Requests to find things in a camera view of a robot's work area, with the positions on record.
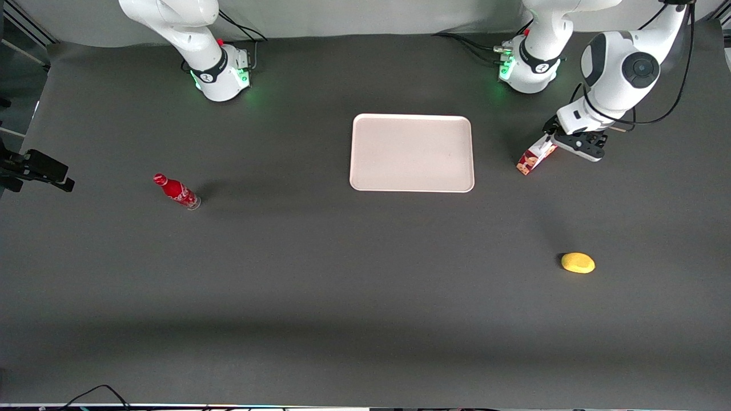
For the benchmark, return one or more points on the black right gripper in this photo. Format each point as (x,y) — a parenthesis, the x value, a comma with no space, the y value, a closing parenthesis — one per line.
(4,165)

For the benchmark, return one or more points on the white backdrop cloth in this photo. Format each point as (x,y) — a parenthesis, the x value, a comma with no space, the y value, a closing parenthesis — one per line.
(354,17)

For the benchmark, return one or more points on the aluminium frame rail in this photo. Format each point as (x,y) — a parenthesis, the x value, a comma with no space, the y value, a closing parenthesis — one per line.
(28,20)

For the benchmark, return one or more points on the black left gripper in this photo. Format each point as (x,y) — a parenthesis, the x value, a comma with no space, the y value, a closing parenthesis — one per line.
(551,125)

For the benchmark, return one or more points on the red cola bottle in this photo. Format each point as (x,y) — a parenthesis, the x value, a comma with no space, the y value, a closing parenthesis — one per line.
(177,191)

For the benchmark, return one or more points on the yellow lemon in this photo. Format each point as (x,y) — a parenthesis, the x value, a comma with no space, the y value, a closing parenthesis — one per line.
(578,263)

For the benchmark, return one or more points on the red cookie box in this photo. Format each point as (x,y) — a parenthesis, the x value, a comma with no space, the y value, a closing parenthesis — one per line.
(531,160)

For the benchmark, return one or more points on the dark grey table mat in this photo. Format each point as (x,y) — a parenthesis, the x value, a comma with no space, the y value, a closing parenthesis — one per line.
(365,297)

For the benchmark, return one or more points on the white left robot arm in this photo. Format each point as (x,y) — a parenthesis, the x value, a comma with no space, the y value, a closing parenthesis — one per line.
(617,74)

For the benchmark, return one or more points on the beige rectangular plastic tray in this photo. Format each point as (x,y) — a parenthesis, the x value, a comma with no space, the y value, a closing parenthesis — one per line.
(400,154)

